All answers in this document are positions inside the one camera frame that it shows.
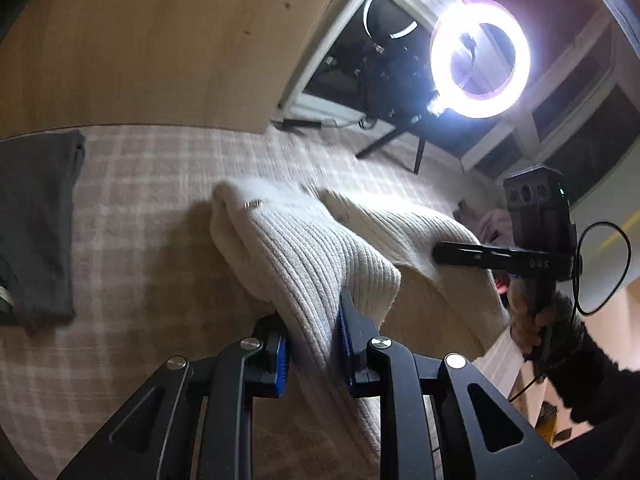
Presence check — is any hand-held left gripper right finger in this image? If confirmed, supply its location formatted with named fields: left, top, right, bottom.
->
left=337, top=290, right=576, bottom=480

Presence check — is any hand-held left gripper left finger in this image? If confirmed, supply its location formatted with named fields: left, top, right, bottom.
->
left=57, top=312, right=290, bottom=480

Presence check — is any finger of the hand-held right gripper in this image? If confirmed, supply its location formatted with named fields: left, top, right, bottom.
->
left=432, top=241, right=521, bottom=267

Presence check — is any cream ribbed knit sweater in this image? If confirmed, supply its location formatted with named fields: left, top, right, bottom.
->
left=209, top=177, right=511, bottom=466

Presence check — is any person's right forearm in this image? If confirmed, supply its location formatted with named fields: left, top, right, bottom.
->
left=530, top=295, right=640, bottom=426

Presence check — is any person's right hand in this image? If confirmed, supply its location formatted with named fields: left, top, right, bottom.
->
left=507, top=280, right=576, bottom=361

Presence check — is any pink cloth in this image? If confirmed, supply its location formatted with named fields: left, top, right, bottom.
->
left=452, top=200, right=511, bottom=246

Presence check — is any white framed window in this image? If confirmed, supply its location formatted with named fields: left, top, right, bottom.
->
left=460, top=25, right=640, bottom=201
left=277, top=0, right=441, bottom=131

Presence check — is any black tripod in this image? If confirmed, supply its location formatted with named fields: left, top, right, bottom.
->
left=356, top=95, right=443, bottom=176

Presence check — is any plaid bed sheet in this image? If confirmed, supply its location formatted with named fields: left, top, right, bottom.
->
left=0, top=122, right=521, bottom=480

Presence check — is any person's dark clothing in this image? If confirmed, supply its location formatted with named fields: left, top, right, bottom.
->
left=555, top=400, right=640, bottom=480

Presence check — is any dark grey folded garment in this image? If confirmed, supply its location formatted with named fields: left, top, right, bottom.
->
left=0, top=130, right=86, bottom=333

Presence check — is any light wooden wardrobe panel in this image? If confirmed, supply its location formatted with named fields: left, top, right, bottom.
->
left=0, top=0, right=361, bottom=141

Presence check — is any black cable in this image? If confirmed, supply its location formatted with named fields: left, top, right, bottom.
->
left=507, top=221, right=632, bottom=403

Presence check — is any white ring light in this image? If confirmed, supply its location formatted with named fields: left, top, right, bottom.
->
left=430, top=0, right=531, bottom=120

